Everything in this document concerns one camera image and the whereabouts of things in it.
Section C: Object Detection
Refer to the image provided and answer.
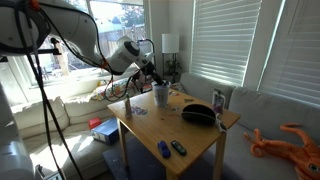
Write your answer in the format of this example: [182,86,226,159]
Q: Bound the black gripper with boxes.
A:
[142,60,167,86]

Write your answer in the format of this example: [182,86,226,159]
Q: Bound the silver metal cup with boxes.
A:
[154,85,170,107]

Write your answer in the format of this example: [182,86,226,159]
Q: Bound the red patterned cloth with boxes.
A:
[134,71,156,94]

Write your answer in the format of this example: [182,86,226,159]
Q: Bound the dark potted plant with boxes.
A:
[164,58,183,84]

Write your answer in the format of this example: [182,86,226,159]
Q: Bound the black bowl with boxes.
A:
[180,103,218,127]

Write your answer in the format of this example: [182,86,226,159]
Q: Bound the wooden table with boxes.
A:
[107,87,242,180]

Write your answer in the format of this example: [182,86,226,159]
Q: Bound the colourful patterned pillow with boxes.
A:
[90,78,134,102]

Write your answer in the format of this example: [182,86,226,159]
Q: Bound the dark green toy car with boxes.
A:
[170,139,188,156]

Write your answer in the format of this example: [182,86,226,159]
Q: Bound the blue box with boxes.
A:
[90,117,120,146]

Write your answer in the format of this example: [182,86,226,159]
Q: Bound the white window blind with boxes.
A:
[189,0,263,88]
[258,0,320,108]

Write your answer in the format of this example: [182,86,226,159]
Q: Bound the red box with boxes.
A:
[87,116,103,131]

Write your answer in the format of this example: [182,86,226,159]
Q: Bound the large white framed window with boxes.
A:
[6,0,154,88]

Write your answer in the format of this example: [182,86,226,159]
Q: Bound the dark blue rug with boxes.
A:
[102,136,234,180]

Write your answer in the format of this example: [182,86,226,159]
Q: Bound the grey sofa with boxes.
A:
[179,72,320,180]

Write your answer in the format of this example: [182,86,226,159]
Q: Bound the white sofa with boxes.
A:
[11,79,141,180]

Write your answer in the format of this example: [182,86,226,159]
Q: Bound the orange octopus plush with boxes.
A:
[242,122,320,180]

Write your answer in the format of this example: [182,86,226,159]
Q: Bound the white strap with black clip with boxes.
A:
[215,113,228,134]

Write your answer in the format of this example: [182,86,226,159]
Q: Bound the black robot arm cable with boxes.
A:
[13,0,158,180]

